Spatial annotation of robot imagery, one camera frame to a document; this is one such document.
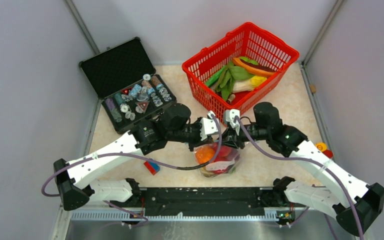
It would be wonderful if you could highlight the red blue toy block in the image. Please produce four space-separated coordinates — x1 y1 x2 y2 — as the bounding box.
144 161 161 176

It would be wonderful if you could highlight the small orange pumpkin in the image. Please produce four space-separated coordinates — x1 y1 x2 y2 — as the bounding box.
194 145 216 164

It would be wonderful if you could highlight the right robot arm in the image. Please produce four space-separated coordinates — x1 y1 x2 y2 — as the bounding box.
223 102 384 239

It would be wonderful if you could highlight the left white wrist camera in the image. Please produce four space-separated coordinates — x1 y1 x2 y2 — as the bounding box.
199 110 220 141

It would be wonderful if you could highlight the small beige mushroom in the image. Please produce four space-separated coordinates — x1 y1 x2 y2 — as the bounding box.
226 93 236 105

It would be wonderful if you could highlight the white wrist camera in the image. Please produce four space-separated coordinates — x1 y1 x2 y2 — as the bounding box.
222 109 240 131
199 110 220 141

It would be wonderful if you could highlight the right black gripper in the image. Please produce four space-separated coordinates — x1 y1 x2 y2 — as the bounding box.
217 123 270 150

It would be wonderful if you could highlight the black poker chip case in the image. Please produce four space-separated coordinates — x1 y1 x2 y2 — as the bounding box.
79 37 177 134

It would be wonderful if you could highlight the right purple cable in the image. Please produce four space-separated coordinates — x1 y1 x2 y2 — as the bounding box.
233 115 365 240

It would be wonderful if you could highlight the green pepper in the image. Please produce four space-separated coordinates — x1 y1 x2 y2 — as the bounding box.
204 66 226 88

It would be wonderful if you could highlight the green leafy vegetable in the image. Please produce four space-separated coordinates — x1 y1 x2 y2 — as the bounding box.
214 61 254 102

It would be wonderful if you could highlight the light green lettuce head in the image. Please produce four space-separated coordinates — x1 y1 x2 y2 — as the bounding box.
239 56 259 66

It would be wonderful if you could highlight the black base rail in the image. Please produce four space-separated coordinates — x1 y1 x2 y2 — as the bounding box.
111 187 291 217

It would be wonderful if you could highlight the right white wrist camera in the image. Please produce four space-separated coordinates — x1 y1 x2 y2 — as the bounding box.
222 109 240 131

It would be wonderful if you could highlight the clear zip top bag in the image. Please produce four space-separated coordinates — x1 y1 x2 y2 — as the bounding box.
193 142 241 178

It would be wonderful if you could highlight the red plastic shopping basket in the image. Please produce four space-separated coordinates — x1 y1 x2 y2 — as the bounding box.
182 22 300 118

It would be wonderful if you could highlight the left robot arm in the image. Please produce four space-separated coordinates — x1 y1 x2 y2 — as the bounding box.
52 103 220 211

